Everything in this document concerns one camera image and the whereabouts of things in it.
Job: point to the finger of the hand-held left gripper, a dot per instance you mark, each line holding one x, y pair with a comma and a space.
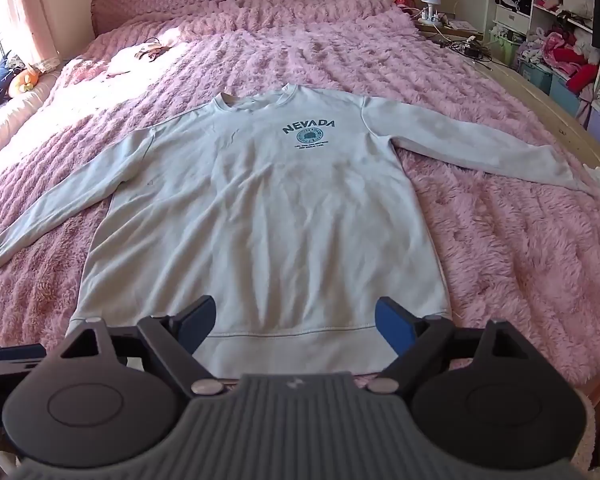
10, 355

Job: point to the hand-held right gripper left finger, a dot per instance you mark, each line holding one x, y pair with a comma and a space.
200, 316

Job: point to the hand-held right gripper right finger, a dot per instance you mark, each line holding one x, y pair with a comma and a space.
394, 327

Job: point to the pale grey printed sweatshirt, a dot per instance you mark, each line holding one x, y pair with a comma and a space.
260, 210

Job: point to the pile of red pink clothes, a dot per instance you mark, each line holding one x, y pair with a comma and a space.
565, 55

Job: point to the pink fluffy blanket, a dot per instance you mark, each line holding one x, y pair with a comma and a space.
480, 240

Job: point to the cream window seat cushion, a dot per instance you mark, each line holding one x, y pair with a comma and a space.
10, 125

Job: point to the small pink garment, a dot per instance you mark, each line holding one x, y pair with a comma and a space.
151, 50

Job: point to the dark blue patterned pillow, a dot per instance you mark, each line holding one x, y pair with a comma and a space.
1, 82

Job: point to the orange plush toy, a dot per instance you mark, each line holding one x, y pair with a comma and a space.
24, 81

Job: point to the teal storage bin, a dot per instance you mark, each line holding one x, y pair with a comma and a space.
565, 95
536, 77

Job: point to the green storage bin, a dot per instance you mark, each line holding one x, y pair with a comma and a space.
511, 50

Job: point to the wooden nightstand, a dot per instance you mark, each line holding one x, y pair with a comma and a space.
455, 25

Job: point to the white table lamp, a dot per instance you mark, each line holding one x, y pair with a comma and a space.
431, 2

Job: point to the white open shelf unit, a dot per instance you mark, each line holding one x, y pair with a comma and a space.
537, 10

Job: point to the wooden bed frame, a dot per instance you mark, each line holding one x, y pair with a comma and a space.
555, 110

